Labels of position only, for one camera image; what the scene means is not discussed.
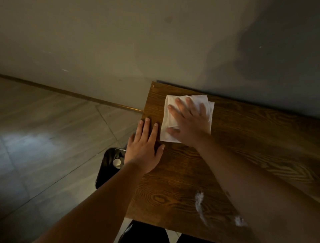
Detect person's right hand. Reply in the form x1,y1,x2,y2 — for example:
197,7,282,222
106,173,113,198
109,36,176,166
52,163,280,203
166,97,212,148

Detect person's left hand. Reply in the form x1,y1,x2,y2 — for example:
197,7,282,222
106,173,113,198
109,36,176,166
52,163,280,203
124,117,165,175

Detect white wiping cloth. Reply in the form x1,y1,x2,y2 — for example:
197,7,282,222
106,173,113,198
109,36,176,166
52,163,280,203
160,94,215,144

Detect black trash bin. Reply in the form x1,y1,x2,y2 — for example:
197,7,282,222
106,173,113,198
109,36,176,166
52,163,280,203
95,147,127,190

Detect person's left forearm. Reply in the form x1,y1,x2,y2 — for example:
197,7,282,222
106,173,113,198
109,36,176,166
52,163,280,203
32,161,147,243

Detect person's right forearm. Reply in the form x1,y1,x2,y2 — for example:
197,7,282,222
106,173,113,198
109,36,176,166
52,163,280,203
195,139,320,243

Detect black shorts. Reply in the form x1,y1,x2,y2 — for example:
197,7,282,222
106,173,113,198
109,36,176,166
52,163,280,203
117,220,213,243

